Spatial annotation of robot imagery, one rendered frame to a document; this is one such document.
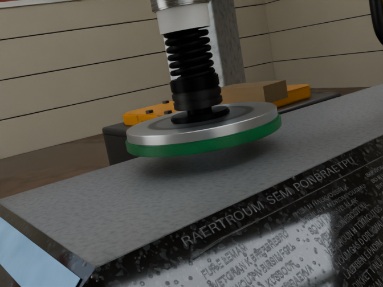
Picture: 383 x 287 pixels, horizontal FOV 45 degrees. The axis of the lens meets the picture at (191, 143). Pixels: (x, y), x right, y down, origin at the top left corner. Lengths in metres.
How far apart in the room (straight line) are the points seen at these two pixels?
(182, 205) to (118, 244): 0.09
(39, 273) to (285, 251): 0.23
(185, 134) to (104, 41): 6.40
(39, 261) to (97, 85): 6.41
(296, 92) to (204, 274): 1.14
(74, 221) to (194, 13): 0.30
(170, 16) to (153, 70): 6.59
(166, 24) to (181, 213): 0.27
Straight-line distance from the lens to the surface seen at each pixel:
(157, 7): 0.63
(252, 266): 0.43
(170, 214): 0.46
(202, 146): 0.55
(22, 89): 6.58
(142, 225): 0.45
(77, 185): 0.65
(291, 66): 8.18
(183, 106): 0.63
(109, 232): 0.45
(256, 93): 1.28
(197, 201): 0.48
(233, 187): 0.51
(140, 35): 7.16
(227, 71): 1.49
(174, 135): 0.56
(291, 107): 1.42
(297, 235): 0.47
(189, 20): 0.62
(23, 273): 0.49
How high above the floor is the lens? 0.96
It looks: 11 degrees down
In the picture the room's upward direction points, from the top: 10 degrees counter-clockwise
